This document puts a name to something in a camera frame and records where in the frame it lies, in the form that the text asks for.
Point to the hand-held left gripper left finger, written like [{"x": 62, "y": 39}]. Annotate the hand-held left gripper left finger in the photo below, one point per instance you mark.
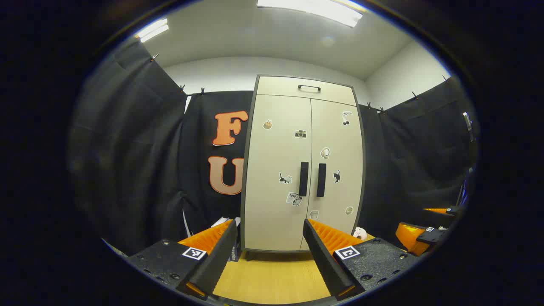
[{"x": 216, "y": 263}]

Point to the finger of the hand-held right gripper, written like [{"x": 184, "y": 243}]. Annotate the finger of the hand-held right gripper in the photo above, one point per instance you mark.
[
  {"x": 437, "y": 210},
  {"x": 408, "y": 236}
]

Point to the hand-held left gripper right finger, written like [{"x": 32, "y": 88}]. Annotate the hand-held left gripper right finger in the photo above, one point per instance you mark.
[{"x": 323, "y": 263}]

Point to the white double-door shoe cabinet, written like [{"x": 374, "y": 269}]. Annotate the white double-door shoe cabinet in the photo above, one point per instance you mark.
[{"x": 250, "y": 255}]

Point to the white shoe cabinet door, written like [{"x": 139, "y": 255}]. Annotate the white shoe cabinet door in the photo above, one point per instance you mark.
[
  {"x": 335, "y": 140},
  {"x": 272, "y": 170}
]

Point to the white cabinet drawer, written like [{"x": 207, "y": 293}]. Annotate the white cabinet drawer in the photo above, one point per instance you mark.
[{"x": 280, "y": 88}]

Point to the white box with blue stripe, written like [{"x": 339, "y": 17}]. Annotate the white box with blue stripe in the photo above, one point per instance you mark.
[{"x": 223, "y": 221}]

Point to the small white plush toy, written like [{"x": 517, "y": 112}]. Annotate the small white plush toy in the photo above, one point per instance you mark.
[{"x": 360, "y": 233}]

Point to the black backdrop cloth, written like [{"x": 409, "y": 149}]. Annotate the black backdrop cloth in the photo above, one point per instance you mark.
[{"x": 136, "y": 148}]

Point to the ceiling light panel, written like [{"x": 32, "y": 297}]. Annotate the ceiling light panel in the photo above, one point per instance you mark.
[
  {"x": 314, "y": 9},
  {"x": 152, "y": 30}
]

